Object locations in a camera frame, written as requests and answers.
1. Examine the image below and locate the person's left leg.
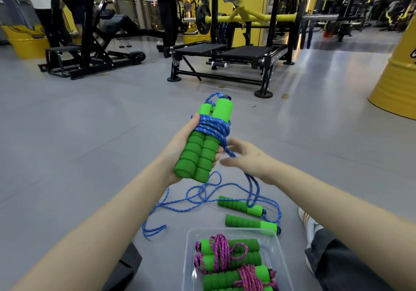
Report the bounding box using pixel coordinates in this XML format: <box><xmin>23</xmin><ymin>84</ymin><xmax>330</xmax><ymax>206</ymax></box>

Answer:
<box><xmin>102</xmin><ymin>242</ymin><xmax>143</xmax><ymax>291</ymax></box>

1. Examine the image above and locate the person's right leg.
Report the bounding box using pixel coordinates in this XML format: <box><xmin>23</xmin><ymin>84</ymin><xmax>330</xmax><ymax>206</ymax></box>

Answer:
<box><xmin>304</xmin><ymin>229</ymin><xmax>396</xmax><ymax>291</ymax></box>

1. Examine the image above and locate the person's left hand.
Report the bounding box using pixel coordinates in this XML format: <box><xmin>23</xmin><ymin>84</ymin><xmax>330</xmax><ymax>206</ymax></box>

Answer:
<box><xmin>162</xmin><ymin>113</ymin><xmax>225</xmax><ymax>187</ymax></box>

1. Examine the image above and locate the black squat rack platform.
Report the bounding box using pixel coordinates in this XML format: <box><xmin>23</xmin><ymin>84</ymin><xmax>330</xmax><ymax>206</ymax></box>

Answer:
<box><xmin>156</xmin><ymin>0</ymin><xmax>312</xmax><ymax>99</ymax></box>

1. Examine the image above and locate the person's left forearm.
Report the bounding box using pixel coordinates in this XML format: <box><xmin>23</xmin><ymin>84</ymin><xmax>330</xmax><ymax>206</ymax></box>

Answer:
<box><xmin>11</xmin><ymin>160</ymin><xmax>176</xmax><ymax>291</ymax></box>

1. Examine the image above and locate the person's right white sneaker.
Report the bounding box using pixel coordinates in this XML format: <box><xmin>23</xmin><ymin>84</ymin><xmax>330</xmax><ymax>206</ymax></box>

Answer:
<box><xmin>298</xmin><ymin>206</ymin><xmax>324</xmax><ymax>274</ymax></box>

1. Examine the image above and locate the black yellow gym machine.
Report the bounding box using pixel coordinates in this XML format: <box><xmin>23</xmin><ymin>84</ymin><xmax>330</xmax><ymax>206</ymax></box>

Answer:
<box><xmin>378</xmin><ymin>0</ymin><xmax>412</xmax><ymax>33</ymax></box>

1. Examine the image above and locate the black wheeled gym machine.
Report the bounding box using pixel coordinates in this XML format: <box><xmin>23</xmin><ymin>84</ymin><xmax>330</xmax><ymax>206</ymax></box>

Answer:
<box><xmin>38</xmin><ymin>0</ymin><xmax>146</xmax><ymax>81</ymax></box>

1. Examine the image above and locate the black weight plate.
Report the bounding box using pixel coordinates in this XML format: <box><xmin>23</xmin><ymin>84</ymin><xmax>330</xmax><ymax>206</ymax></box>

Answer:
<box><xmin>196</xmin><ymin>3</ymin><xmax>212</xmax><ymax>36</ymax></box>

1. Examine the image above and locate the clear plastic box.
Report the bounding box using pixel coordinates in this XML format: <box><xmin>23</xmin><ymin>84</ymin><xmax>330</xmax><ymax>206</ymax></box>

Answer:
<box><xmin>182</xmin><ymin>228</ymin><xmax>295</xmax><ymax>291</ymax></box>

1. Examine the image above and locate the person's right hand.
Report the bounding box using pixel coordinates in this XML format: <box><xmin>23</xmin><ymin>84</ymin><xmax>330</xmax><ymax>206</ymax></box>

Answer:
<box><xmin>220</xmin><ymin>137</ymin><xmax>280</xmax><ymax>186</ymax></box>

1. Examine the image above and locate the person's right forearm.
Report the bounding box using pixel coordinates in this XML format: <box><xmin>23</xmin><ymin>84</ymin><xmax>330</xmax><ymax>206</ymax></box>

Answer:
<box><xmin>270</xmin><ymin>162</ymin><xmax>416</xmax><ymax>291</ymax></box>

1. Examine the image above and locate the person's leg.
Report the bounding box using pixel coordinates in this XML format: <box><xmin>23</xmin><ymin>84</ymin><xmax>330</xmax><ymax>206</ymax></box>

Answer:
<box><xmin>102</xmin><ymin>242</ymin><xmax>143</xmax><ymax>291</ymax></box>
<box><xmin>304</xmin><ymin>229</ymin><xmax>396</xmax><ymax>291</ymax></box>

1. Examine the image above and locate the large yellow barrel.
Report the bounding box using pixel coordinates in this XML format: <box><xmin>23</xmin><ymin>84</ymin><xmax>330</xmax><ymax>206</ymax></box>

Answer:
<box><xmin>367</xmin><ymin>17</ymin><xmax>416</xmax><ymax>121</ymax></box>

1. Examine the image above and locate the yellow barbell bar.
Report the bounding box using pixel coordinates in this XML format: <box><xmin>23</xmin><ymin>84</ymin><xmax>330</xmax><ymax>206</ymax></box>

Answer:
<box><xmin>183</xmin><ymin>0</ymin><xmax>340</xmax><ymax>25</ymax></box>

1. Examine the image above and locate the blue skipping rope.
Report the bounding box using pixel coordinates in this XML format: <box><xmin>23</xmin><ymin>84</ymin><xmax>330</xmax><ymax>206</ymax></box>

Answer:
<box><xmin>142</xmin><ymin>170</ymin><xmax>282</xmax><ymax>238</ymax></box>
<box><xmin>174</xmin><ymin>92</ymin><xmax>260</xmax><ymax>209</ymax></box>

